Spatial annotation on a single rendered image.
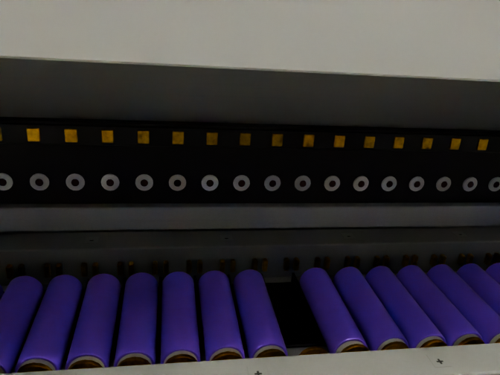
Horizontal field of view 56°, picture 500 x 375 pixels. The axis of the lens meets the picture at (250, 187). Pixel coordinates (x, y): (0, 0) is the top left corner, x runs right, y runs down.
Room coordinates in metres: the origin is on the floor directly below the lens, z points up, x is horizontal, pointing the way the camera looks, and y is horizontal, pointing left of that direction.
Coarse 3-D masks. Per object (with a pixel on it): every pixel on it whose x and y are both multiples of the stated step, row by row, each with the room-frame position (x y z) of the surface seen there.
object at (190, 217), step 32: (0, 224) 0.28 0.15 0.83; (32, 224) 0.28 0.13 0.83; (64, 224) 0.28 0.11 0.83; (96, 224) 0.29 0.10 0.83; (128, 224) 0.29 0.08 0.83; (160, 224) 0.29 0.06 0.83; (192, 224) 0.30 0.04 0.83; (224, 224) 0.30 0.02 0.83; (256, 224) 0.30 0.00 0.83; (288, 224) 0.31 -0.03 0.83; (320, 224) 0.31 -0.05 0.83; (352, 224) 0.32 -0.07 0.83; (384, 224) 0.32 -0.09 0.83; (416, 224) 0.33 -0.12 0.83; (448, 224) 0.33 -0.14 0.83; (480, 224) 0.33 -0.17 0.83; (288, 352) 0.23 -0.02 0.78
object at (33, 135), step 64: (0, 128) 0.26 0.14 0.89; (64, 128) 0.27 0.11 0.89; (128, 128) 0.28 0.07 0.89; (192, 128) 0.28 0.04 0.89; (256, 128) 0.29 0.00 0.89; (320, 128) 0.30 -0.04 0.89; (384, 128) 0.31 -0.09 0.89; (0, 192) 0.28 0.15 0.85; (64, 192) 0.28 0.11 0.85; (128, 192) 0.29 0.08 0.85; (192, 192) 0.30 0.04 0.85; (256, 192) 0.30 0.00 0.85; (320, 192) 0.31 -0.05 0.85; (384, 192) 0.32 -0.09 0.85; (448, 192) 0.33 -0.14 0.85
